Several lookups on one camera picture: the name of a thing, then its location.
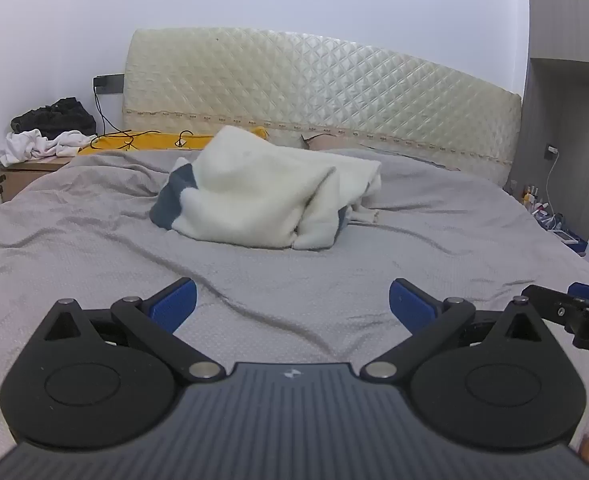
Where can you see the grey wall socket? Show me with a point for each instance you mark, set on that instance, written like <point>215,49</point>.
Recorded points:
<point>108,83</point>

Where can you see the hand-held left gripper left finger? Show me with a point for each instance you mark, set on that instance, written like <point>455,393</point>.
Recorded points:
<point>174,305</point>

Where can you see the cream quilted headboard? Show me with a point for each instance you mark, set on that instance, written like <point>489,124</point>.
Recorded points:
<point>299,85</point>

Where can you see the white clothes pile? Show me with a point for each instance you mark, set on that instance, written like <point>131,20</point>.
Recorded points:
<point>24,145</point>

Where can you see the white flat device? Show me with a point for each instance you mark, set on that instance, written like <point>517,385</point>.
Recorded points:
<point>565,237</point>

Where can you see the white sweater with blue pattern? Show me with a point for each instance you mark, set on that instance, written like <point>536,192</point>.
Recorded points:
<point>254,190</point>

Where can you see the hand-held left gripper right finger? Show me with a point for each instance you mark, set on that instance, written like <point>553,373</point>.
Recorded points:
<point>412,307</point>

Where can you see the yellow cloth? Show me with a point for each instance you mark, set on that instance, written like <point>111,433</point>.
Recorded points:
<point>149,141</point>

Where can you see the black clothes pile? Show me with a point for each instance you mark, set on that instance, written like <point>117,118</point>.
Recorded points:
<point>54,117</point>

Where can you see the white wall charger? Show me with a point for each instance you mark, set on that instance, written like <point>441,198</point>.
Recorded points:
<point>552,150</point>

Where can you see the grey bed cover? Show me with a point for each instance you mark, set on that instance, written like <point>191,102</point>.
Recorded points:
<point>99,220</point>

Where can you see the brown bedside cabinet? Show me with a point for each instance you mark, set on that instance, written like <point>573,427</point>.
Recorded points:
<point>19,180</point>

